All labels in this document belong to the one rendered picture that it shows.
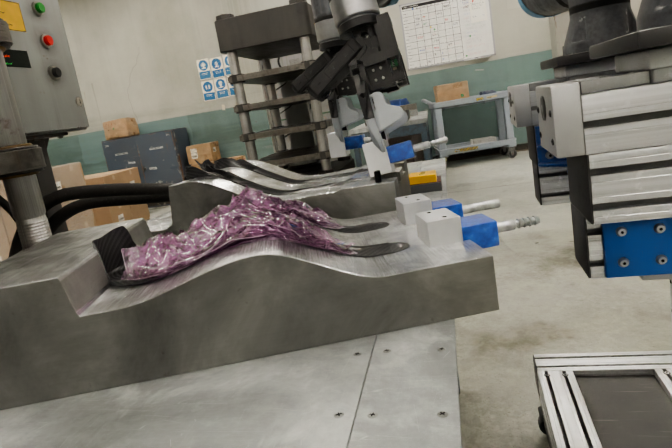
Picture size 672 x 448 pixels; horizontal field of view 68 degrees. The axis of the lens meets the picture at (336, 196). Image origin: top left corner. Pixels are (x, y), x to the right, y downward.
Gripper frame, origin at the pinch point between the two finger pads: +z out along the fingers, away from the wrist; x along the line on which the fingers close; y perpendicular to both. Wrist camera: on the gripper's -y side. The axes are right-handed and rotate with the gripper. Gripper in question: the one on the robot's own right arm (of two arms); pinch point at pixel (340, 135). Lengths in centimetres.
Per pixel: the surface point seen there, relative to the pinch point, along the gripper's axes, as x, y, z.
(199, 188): -36.0, -17.3, 2.9
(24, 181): -26, -60, -2
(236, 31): 356, -157, -92
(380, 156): -31.5, 12.3, 2.5
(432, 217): -58, 20, 7
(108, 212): 315, -310, 57
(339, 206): -36.0, 5.4, 8.8
